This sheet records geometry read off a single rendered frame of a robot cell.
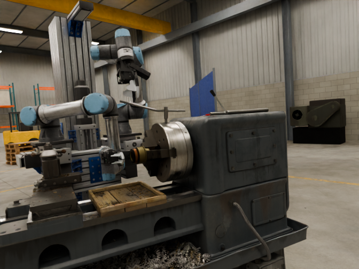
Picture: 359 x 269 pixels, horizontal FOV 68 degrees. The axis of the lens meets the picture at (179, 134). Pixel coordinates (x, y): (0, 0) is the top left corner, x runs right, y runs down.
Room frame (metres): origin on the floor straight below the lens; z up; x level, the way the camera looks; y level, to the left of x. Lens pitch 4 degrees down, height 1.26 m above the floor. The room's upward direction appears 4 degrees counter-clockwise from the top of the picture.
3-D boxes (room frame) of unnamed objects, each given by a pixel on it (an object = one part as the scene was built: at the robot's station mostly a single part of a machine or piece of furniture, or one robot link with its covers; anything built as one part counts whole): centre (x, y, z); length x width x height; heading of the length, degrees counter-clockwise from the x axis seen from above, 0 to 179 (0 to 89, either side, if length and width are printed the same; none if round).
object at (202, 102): (8.32, -0.71, 1.18); 4.12 x 0.80 x 2.35; 6
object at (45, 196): (1.17, 0.59, 0.95); 0.43 x 0.17 x 0.05; 27
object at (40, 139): (1.73, 0.84, 1.21); 0.15 x 0.15 x 0.10
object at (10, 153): (9.56, 5.49, 0.36); 1.26 x 0.86 x 0.73; 145
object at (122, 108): (2.02, 0.43, 1.33); 0.13 x 0.12 x 0.14; 95
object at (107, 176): (1.55, 0.43, 0.97); 0.11 x 0.08 x 0.11; 171
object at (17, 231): (1.14, 0.62, 0.90); 0.47 x 0.30 x 0.06; 27
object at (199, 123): (1.61, -0.28, 1.06); 0.59 x 0.48 x 0.39; 117
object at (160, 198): (1.30, 0.29, 0.89); 0.36 x 0.30 x 0.04; 27
